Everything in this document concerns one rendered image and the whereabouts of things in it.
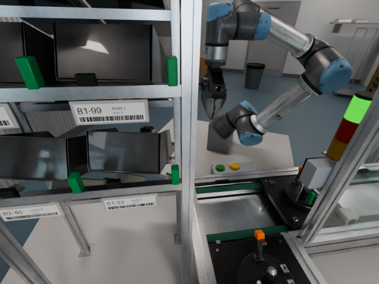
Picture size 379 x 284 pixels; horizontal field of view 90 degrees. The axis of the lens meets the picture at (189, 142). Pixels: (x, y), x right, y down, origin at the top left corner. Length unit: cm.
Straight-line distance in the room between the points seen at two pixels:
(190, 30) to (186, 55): 2
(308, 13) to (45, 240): 771
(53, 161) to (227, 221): 59
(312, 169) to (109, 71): 50
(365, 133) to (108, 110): 49
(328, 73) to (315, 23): 692
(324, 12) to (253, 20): 715
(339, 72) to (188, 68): 72
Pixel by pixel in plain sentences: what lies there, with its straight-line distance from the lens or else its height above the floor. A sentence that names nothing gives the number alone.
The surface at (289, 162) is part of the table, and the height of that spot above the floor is 86.
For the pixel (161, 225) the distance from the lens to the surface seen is 82.
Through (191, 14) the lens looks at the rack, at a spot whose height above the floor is 154.
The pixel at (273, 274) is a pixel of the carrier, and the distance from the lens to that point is 57.
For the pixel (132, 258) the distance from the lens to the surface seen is 77.
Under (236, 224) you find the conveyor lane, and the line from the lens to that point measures 77.
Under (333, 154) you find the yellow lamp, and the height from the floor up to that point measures 127.
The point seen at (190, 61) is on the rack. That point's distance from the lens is 23.
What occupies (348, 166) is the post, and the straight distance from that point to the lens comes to 56.
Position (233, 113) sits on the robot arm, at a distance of 112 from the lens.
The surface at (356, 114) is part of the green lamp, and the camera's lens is 53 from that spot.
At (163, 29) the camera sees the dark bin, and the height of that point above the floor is 152.
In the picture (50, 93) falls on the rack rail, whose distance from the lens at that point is 27.
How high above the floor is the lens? 153
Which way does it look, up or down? 32 degrees down
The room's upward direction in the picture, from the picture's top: 1 degrees clockwise
